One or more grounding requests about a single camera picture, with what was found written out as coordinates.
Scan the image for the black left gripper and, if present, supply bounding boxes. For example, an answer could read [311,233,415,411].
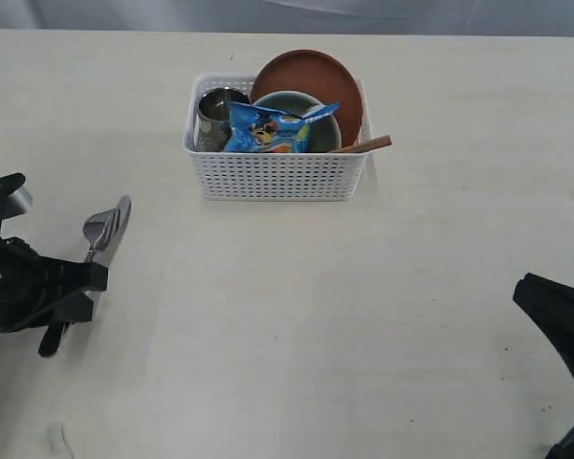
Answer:
[0,172,108,358]

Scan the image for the stainless steel knife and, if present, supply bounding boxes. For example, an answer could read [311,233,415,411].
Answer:
[86,194,132,320]

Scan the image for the stainless steel fork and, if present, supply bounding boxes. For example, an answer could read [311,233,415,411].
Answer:
[47,207,121,358]

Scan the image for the stainless steel cup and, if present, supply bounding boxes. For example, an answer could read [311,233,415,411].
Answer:
[194,87,250,152]

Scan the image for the brown round plate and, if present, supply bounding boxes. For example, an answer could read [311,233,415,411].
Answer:
[250,50,364,146]

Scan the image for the white perforated plastic basket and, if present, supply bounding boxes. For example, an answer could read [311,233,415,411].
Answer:
[183,71,368,201]

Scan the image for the blue snack bag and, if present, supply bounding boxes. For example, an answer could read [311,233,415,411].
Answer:
[223,101,340,153]

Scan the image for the brown wooden chopsticks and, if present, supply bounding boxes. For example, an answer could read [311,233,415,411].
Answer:
[331,135,392,154]

